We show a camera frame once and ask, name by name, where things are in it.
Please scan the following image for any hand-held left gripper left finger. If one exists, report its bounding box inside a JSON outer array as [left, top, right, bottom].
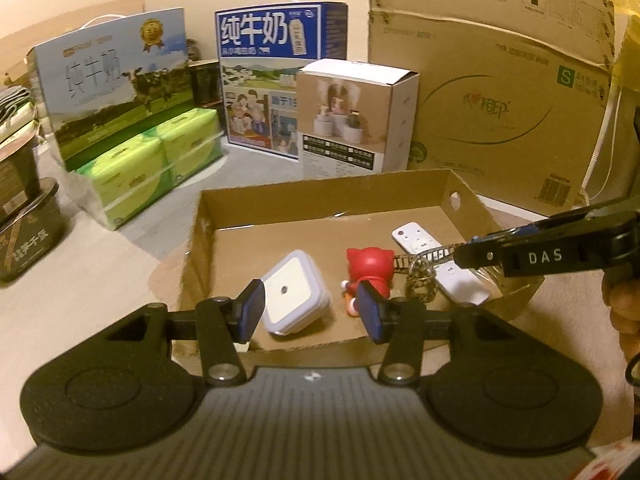
[[102, 279, 266, 387]]

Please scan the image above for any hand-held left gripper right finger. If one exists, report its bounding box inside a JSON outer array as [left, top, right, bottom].
[[357, 280, 501, 387]]

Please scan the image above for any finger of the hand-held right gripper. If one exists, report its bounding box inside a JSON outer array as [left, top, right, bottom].
[[470, 196, 640, 247], [451, 240, 507, 270]]

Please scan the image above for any white remote control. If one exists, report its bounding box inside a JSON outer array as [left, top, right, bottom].
[[391, 222, 491, 306]]

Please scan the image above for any white square night light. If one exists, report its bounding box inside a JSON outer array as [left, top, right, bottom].
[[261, 252, 331, 338]]

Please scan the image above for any red toy figure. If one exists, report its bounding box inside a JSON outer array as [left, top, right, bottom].
[[341, 246, 401, 317]]

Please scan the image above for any shallow cardboard tray box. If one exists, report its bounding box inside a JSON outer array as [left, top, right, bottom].
[[177, 169, 546, 358]]

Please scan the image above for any person's right hand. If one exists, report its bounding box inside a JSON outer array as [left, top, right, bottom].
[[601, 270, 640, 363]]

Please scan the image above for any large brown cardboard box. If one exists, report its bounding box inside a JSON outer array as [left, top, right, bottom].
[[369, 0, 632, 216]]

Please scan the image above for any beige brown patterned mat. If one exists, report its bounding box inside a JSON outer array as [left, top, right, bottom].
[[0, 150, 640, 461]]

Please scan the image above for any green tissue pack bundle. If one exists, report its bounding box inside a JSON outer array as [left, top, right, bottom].
[[72, 107, 223, 231]]

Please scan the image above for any white humidifier box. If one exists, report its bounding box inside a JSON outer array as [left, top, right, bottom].
[[297, 58, 420, 180]]

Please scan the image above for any black container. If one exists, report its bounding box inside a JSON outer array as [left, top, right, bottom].
[[189, 60, 221, 108]]

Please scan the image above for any black instant noodle bowl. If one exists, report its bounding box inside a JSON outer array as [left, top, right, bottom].
[[0, 132, 41, 221], [0, 177, 68, 283]]

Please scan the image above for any dark blue milk carton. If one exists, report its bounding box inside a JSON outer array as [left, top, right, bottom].
[[215, 2, 348, 161]]

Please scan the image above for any cow print milk carton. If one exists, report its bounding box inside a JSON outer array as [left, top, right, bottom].
[[27, 7, 196, 171]]

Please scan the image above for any grey white striped bag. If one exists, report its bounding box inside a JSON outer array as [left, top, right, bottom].
[[0, 87, 38, 141]]

